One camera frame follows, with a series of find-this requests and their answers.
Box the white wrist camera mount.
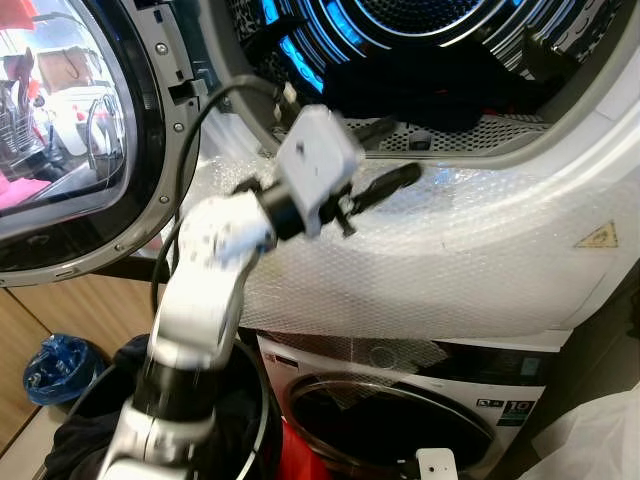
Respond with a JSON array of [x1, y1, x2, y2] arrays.
[[274, 104, 367, 237], [415, 447, 459, 480]]

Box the blue plastic bag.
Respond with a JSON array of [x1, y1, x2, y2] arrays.
[[21, 332, 102, 407]]

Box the black round laundry basket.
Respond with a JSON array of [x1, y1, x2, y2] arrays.
[[44, 334, 287, 480]]

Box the dark clothes in basket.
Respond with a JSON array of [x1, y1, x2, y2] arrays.
[[46, 340, 271, 480]]

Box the white plastic bag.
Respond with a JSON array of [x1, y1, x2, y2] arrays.
[[518, 384, 640, 480]]

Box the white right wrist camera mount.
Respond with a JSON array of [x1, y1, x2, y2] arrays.
[[415, 447, 459, 480]]

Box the white front-load washing machine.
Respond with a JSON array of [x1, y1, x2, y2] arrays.
[[254, 329, 573, 480]]

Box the yellow triangle warning sticker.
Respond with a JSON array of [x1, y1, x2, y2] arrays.
[[575, 221, 620, 250]]

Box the red plastic item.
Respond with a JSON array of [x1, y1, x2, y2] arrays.
[[279, 419, 337, 480]]

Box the white tumble dryer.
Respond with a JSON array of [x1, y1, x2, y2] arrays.
[[158, 0, 640, 343]]

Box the washer energy label sticker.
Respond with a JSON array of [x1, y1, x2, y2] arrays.
[[476, 396, 532, 429]]

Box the round glass dryer door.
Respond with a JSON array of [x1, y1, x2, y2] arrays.
[[0, 0, 207, 290]]

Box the dark clothes in drum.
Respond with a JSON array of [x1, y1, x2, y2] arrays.
[[318, 38, 563, 133]]

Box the perforated metal lint filter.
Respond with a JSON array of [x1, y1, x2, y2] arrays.
[[355, 112, 553, 157]]

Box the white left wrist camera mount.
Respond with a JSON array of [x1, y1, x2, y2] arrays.
[[274, 104, 367, 237]]

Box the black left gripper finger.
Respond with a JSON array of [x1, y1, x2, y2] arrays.
[[350, 161, 424, 216], [346, 116, 402, 151]]

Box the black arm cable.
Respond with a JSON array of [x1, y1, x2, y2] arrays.
[[148, 78, 301, 317]]

